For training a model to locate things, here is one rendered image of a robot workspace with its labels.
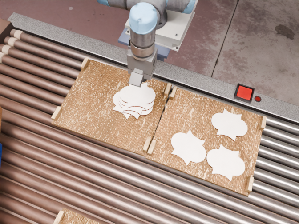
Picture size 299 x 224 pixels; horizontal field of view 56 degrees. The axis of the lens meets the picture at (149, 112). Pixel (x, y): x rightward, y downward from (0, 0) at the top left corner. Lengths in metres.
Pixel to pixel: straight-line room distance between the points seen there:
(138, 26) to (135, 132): 0.49
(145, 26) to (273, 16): 2.45
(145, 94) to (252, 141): 0.48
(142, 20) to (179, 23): 0.69
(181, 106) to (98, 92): 0.36
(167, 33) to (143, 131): 0.52
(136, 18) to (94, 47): 0.65
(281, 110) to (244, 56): 1.40
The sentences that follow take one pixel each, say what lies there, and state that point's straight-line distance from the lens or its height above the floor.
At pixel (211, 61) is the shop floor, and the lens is 2.57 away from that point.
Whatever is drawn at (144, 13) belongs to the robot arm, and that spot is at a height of 1.44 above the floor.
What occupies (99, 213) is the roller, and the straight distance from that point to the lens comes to 1.08.
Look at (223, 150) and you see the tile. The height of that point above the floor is 0.94.
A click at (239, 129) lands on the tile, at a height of 0.94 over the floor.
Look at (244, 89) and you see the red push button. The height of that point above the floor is 0.93.
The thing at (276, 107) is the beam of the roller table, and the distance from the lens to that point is 1.35.
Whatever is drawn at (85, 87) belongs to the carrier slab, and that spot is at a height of 0.94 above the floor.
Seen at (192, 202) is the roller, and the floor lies 0.92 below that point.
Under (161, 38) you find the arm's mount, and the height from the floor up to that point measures 0.92.
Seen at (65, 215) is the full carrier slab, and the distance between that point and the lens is 1.08.
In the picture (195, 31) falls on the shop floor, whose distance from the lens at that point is 2.76.
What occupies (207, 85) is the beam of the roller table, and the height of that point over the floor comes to 0.92.
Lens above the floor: 1.98
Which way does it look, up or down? 63 degrees down
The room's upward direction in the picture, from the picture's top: 4 degrees clockwise
